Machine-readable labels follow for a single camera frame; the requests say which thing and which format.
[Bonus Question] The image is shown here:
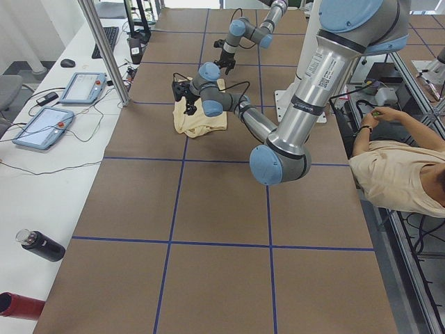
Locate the black keyboard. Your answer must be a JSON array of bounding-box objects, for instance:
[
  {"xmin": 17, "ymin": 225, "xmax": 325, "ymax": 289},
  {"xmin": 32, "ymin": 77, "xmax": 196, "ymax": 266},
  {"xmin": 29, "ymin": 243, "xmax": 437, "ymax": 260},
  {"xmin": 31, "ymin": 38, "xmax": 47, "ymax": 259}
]
[{"xmin": 91, "ymin": 26, "xmax": 120, "ymax": 59}]

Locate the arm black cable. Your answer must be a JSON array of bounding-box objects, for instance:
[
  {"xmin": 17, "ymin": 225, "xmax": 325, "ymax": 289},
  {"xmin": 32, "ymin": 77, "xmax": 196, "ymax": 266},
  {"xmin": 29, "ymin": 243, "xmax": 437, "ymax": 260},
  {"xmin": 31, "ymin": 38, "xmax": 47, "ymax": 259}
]
[
  {"xmin": 229, "ymin": 7, "xmax": 245, "ymax": 27},
  {"xmin": 172, "ymin": 72, "xmax": 252, "ymax": 105}
]

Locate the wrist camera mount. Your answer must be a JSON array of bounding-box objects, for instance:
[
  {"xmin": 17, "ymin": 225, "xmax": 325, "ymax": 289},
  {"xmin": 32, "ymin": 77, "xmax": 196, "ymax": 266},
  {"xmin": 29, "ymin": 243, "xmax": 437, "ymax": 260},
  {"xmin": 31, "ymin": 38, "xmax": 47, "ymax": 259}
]
[
  {"xmin": 213, "ymin": 39, "xmax": 225, "ymax": 49},
  {"xmin": 172, "ymin": 79, "xmax": 190, "ymax": 102}
]

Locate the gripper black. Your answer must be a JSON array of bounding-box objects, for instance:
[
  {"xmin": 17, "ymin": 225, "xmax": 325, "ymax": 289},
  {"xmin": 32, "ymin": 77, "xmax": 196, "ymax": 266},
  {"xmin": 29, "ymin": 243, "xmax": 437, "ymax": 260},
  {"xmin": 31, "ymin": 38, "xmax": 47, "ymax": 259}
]
[
  {"xmin": 184, "ymin": 83, "xmax": 198, "ymax": 116},
  {"xmin": 213, "ymin": 50, "xmax": 236, "ymax": 75}
]

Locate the black power adapter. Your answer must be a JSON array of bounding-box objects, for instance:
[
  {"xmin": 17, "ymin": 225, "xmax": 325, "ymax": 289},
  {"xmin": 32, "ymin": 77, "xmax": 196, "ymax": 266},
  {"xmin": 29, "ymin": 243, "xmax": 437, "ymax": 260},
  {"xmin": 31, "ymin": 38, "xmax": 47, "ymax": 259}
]
[{"xmin": 36, "ymin": 92, "xmax": 59, "ymax": 106}]

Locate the red cylinder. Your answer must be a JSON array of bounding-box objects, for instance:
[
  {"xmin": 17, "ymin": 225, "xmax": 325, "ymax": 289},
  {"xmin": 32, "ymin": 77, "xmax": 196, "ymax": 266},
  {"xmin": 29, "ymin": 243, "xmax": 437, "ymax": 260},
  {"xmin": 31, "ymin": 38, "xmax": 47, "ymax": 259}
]
[{"xmin": 1, "ymin": 292, "xmax": 45, "ymax": 321}]

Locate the seated person in beige shirt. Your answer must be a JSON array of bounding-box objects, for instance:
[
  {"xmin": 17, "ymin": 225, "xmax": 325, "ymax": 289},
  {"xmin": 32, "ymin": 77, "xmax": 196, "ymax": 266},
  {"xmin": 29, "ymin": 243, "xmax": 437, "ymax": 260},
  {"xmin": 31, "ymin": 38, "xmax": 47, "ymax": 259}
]
[{"xmin": 348, "ymin": 107, "xmax": 444, "ymax": 218}]

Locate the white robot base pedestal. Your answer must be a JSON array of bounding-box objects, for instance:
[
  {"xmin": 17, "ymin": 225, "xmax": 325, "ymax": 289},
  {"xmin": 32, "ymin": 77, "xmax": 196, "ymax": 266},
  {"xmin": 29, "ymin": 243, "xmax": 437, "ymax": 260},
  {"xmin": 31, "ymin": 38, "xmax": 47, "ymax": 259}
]
[{"xmin": 275, "ymin": 1, "xmax": 321, "ymax": 122}]

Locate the aluminium frame post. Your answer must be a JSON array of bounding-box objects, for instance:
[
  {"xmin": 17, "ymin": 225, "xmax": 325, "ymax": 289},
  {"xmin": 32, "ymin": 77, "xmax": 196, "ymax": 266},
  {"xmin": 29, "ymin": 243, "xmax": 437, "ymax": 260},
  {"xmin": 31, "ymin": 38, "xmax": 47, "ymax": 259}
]
[{"xmin": 77, "ymin": 0, "xmax": 129, "ymax": 106}]

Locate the cream long-sleeve printed shirt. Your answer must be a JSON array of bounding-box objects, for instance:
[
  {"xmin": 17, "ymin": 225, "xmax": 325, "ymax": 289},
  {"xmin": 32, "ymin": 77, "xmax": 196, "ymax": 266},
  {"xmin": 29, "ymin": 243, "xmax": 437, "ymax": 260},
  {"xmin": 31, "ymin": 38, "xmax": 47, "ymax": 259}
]
[{"xmin": 172, "ymin": 96, "xmax": 227, "ymax": 138}]

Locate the grey office chair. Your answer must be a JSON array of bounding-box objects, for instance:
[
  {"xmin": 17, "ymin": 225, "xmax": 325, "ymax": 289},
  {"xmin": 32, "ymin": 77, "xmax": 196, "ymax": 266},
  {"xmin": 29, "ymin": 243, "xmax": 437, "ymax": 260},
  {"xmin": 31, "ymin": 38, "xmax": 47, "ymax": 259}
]
[{"xmin": 0, "ymin": 75, "xmax": 23, "ymax": 119}]

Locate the black computer mouse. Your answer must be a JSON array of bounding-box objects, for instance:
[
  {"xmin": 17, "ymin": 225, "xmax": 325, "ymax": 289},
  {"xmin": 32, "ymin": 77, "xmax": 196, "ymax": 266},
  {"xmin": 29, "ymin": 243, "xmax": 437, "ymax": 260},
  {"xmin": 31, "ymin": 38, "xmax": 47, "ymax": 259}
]
[{"xmin": 60, "ymin": 58, "xmax": 76, "ymax": 68}]

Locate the black monitor stand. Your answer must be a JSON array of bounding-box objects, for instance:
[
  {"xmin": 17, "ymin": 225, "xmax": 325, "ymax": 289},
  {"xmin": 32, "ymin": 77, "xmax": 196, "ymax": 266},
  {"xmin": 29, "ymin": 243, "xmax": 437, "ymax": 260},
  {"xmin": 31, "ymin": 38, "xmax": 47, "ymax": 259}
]
[{"xmin": 123, "ymin": 0, "xmax": 152, "ymax": 45}]

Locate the teach pendant tablet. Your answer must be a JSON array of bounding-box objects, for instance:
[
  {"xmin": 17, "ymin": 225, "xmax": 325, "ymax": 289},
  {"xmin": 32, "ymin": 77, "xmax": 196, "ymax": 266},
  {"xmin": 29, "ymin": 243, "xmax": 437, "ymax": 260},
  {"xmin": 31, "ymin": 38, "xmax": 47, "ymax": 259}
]
[
  {"xmin": 12, "ymin": 107, "xmax": 75, "ymax": 150},
  {"xmin": 59, "ymin": 72, "xmax": 106, "ymax": 105}
]

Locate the near teach pendant tablet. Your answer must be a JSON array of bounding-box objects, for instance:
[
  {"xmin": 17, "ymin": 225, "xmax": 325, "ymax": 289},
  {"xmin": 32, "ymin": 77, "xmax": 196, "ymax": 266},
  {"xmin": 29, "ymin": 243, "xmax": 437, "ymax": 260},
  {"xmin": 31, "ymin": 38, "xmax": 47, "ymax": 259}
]
[{"xmin": 12, "ymin": 107, "xmax": 75, "ymax": 150}]

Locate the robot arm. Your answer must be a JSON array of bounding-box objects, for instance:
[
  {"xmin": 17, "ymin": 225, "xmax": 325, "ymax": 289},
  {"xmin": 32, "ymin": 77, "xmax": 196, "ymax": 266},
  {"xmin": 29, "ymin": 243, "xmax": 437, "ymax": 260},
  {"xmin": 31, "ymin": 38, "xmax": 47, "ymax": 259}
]
[
  {"xmin": 172, "ymin": 1, "xmax": 411, "ymax": 185},
  {"xmin": 213, "ymin": 0, "xmax": 289, "ymax": 74}
]

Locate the person's hand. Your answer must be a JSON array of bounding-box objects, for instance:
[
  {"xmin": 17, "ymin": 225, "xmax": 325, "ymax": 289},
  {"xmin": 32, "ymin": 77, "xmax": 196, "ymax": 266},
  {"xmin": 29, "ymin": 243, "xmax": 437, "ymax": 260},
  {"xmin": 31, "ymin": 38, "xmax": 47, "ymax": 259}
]
[{"xmin": 360, "ymin": 113, "xmax": 379, "ymax": 129}]

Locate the black bottle with clear cap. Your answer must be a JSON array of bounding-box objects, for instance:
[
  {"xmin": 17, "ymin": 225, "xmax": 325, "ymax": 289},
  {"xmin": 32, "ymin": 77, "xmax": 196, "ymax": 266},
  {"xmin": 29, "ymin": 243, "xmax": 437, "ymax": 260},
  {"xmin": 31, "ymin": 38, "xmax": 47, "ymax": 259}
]
[{"xmin": 15, "ymin": 229, "xmax": 65, "ymax": 262}]

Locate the far teach pendant tablet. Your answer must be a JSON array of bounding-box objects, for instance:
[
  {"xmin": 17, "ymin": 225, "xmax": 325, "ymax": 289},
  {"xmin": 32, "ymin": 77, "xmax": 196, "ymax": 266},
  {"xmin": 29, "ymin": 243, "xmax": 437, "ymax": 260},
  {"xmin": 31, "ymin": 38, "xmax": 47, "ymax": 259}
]
[{"xmin": 59, "ymin": 72, "xmax": 106, "ymax": 105}]

